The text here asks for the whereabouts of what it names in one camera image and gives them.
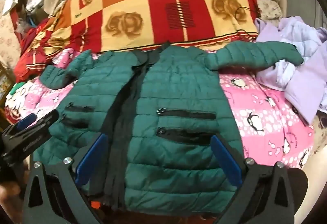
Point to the grey padded headboard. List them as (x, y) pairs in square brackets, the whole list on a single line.
[(304, 1)]

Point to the pink penguin bedsheet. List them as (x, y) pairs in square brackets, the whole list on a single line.
[(260, 116)]

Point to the lilac jacket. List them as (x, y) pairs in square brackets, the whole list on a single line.
[(302, 78)]

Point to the clear plastic bag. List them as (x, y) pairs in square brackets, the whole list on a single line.
[(34, 0)]

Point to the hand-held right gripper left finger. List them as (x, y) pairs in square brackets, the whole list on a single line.
[(91, 161)]

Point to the green puffer jacket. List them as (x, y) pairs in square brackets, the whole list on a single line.
[(176, 101)]

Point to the red patterned cloth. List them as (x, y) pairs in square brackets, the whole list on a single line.
[(28, 55)]

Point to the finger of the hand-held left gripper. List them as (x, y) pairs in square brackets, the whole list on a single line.
[(47, 119), (25, 121)]

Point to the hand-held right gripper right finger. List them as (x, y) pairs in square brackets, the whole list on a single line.
[(228, 162)]

